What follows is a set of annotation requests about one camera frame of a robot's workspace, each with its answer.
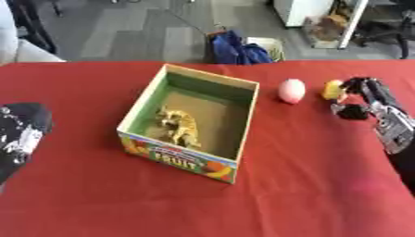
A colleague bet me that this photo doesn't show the white shelf with brown items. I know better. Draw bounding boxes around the white shelf with brown items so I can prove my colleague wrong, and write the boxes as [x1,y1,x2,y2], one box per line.
[299,0,370,50]

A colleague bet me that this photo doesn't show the pink toy peach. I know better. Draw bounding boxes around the pink toy peach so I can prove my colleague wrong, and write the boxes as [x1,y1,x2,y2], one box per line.
[277,78,308,105]

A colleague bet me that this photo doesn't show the black office chair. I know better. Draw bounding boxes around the black office chair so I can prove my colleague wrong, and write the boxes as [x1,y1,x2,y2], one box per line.
[351,0,415,60]

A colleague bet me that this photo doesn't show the white cabinet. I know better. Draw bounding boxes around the white cabinet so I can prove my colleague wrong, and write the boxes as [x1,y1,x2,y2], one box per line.
[270,0,336,28]

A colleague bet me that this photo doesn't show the black chair legs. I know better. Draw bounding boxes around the black chair legs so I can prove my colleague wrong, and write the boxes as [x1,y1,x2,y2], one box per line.
[5,0,65,56]

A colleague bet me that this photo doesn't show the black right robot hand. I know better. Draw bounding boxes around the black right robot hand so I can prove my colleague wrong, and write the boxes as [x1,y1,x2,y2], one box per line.
[329,76,399,121]

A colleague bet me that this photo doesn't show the yellow soft toy animal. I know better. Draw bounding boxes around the yellow soft toy animal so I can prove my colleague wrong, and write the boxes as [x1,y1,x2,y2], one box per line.
[152,106,205,150]

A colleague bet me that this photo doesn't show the white furniture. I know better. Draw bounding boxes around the white furniture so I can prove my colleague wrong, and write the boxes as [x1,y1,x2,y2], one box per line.
[0,0,69,65]

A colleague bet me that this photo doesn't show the tan cardboard box green inside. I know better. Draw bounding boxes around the tan cardboard box green inside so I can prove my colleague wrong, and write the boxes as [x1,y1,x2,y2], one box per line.
[115,63,261,185]

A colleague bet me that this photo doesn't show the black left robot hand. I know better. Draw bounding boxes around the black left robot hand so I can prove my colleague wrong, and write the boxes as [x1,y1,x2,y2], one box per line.
[0,102,56,185]

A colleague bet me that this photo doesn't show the white crate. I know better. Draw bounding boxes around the white crate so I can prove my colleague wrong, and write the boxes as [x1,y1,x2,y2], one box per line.
[245,36,287,63]

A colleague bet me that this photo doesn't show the blue bag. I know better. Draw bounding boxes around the blue bag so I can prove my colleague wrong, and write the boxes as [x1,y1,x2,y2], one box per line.
[206,29,276,65]

